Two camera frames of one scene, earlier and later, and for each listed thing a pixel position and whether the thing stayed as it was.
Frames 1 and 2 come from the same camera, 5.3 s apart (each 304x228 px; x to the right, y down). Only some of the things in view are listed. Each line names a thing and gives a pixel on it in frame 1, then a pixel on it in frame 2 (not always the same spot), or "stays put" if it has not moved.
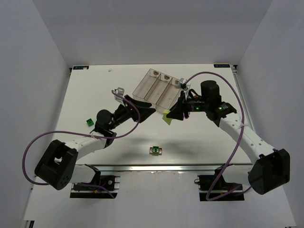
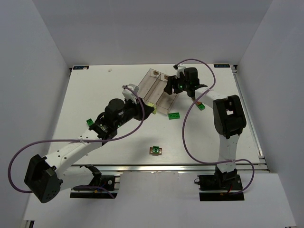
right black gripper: [185, 108] -> [172, 83]
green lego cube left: [90, 122] stays put
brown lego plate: [151, 151] stays put
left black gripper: [131, 108] stays put
